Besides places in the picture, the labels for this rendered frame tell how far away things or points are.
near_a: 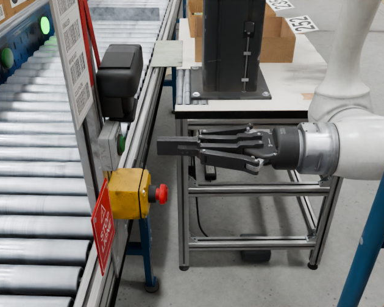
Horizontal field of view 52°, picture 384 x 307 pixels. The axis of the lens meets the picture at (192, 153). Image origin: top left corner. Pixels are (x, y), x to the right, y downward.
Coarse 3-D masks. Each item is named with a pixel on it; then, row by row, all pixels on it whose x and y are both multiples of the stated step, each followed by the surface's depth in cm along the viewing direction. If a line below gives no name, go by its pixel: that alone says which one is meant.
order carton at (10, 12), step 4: (4, 0) 151; (8, 0) 154; (28, 0) 171; (32, 0) 175; (4, 4) 151; (8, 4) 154; (20, 4) 164; (24, 4) 168; (28, 4) 171; (8, 8) 154; (12, 8) 157; (16, 8) 161; (20, 8) 164; (8, 12) 154; (12, 12) 157; (16, 12) 161; (8, 16) 154
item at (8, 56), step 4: (4, 48) 138; (8, 48) 139; (4, 52) 137; (8, 52) 138; (4, 56) 137; (8, 56) 138; (12, 56) 142; (4, 60) 137; (8, 60) 139; (12, 60) 142; (4, 64) 138; (8, 64) 139; (12, 64) 142
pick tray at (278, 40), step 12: (264, 24) 171; (276, 24) 171; (264, 36) 174; (276, 36) 174; (288, 36) 158; (264, 48) 149; (276, 48) 149; (288, 48) 149; (264, 60) 152; (276, 60) 152; (288, 60) 151
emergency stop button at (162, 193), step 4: (164, 184) 74; (156, 188) 74; (160, 188) 72; (164, 188) 73; (156, 192) 73; (160, 192) 72; (164, 192) 72; (156, 196) 73; (160, 196) 72; (164, 196) 72; (160, 200) 72; (164, 200) 72
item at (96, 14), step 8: (96, 8) 199; (104, 8) 199; (112, 8) 199; (120, 8) 199; (128, 8) 198; (136, 8) 198; (144, 8) 198; (152, 8) 198; (96, 16) 201; (104, 16) 201; (112, 16) 201; (120, 16) 201; (128, 16) 201; (136, 16) 201; (144, 16) 201; (152, 16) 200
